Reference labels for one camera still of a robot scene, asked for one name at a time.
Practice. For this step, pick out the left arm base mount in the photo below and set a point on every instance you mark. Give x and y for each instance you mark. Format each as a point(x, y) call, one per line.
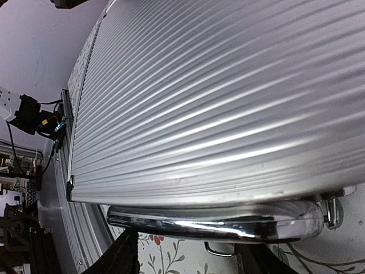
point(31, 119)

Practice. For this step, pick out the front aluminium rail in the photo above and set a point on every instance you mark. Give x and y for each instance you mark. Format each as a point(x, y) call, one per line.
point(78, 230)

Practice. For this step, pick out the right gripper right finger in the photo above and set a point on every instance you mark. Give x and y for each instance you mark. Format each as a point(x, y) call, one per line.
point(259, 259)

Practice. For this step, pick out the aluminium poker case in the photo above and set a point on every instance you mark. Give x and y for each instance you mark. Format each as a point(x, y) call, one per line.
point(221, 120)

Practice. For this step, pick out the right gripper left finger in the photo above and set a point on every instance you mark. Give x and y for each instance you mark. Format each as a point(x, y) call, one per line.
point(120, 257)

